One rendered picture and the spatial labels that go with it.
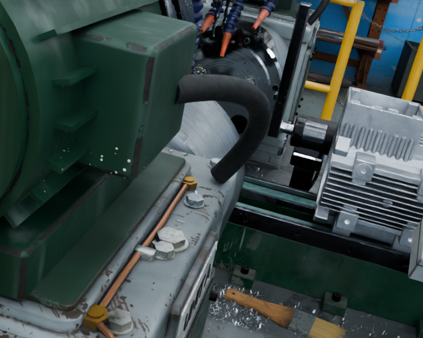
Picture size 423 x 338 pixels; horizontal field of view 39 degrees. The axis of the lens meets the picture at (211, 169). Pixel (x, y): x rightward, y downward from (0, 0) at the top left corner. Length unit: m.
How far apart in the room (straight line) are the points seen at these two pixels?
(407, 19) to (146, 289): 5.83
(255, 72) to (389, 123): 0.36
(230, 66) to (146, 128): 0.91
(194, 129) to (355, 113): 0.34
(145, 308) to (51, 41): 0.17
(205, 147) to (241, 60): 0.55
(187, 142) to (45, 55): 0.38
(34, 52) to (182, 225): 0.22
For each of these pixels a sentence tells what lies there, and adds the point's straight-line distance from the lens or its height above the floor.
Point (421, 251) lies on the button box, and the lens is 0.76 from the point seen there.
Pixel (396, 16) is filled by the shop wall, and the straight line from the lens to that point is 6.12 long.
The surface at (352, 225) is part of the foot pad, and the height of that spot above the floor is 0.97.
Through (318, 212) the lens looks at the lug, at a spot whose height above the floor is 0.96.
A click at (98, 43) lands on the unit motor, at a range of 0.31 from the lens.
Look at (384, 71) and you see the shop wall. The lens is 6.21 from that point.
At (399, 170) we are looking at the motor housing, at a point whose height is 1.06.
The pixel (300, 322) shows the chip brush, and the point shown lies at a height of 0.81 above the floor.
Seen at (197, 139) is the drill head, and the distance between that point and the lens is 0.67.
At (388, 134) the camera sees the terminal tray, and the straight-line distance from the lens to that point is 0.95.
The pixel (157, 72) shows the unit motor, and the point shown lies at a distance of 0.31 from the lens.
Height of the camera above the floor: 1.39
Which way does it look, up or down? 24 degrees down
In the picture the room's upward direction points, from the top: 12 degrees clockwise
